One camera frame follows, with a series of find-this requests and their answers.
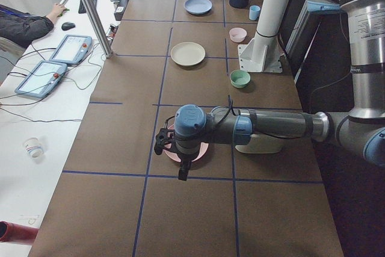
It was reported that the near teach pendant tablet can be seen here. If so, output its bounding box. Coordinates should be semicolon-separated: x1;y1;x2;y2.
14;61;67;99

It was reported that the pink plate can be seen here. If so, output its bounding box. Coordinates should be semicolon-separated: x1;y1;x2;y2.
164;143;209;163

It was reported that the person's hand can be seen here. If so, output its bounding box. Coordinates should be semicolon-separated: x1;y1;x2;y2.
46;3;66;24

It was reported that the aluminium frame post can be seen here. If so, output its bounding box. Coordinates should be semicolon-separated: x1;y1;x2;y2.
81;0;113;59

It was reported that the white paper cup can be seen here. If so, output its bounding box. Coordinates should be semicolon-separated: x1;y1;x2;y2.
23;137;43;159

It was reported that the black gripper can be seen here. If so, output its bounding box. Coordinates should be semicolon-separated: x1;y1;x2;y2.
154;117;193;181

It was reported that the far teach pendant tablet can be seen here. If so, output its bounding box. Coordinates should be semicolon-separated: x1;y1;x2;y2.
49;34;93;66

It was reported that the teach pendant tablet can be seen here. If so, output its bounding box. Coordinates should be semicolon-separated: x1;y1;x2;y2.
14;61;67;99
49;34;93;66

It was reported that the person's dark sleeved forearm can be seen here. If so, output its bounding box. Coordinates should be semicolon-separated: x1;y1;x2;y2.
1;5;54;48

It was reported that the cream toaster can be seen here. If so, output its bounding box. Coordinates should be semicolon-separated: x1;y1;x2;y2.
235;134;285;154

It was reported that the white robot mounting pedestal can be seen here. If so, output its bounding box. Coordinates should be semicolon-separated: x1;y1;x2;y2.
238;0;289;73

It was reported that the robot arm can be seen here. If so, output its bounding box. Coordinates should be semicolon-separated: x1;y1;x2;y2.
154;0;384;180

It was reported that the light blue cup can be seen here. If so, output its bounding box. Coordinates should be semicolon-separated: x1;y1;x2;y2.
248;5;261;21

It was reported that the blue plate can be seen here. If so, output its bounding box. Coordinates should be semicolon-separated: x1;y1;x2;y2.
184;0;212;15

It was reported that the red cylinder object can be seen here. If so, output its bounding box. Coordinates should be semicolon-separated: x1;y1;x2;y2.
1;221;39;246

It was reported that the green bowl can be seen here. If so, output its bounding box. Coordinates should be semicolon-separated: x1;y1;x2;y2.
230;70;251;88

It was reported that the cream white plate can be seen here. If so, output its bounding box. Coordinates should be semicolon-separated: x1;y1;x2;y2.
170;42;206;67

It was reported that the pink bowl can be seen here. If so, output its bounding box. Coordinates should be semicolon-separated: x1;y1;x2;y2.
229;27;247;43

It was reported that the black computer mouse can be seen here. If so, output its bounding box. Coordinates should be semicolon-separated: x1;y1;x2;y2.
61;22;76;31

